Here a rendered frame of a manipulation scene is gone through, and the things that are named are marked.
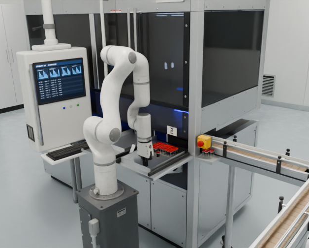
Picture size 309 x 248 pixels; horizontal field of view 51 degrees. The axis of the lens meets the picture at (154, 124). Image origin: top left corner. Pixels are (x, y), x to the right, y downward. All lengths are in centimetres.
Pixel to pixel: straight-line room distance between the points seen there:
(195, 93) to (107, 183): 78
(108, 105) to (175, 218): 122
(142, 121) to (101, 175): 38
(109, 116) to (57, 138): 108
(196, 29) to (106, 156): 91
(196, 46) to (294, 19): 471
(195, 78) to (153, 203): 111
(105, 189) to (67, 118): 101
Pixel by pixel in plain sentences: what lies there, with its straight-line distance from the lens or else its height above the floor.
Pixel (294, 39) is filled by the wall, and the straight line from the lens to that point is 662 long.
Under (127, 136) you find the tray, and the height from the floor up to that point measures 88.
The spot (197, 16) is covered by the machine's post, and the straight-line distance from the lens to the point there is 200.
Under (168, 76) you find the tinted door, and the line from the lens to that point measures 218.
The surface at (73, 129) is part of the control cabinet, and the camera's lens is 269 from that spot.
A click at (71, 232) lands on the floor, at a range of 306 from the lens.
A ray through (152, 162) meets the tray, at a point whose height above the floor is 88.
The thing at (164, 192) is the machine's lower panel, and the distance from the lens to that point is 251.
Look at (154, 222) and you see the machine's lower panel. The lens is 275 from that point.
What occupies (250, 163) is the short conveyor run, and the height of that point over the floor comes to 90.
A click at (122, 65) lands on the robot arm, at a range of 160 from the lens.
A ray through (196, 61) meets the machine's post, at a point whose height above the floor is 151.
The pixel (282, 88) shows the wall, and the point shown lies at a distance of 679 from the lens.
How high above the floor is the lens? 180
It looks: 19 degrees down
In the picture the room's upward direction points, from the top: 1 degrees counter-clockwise
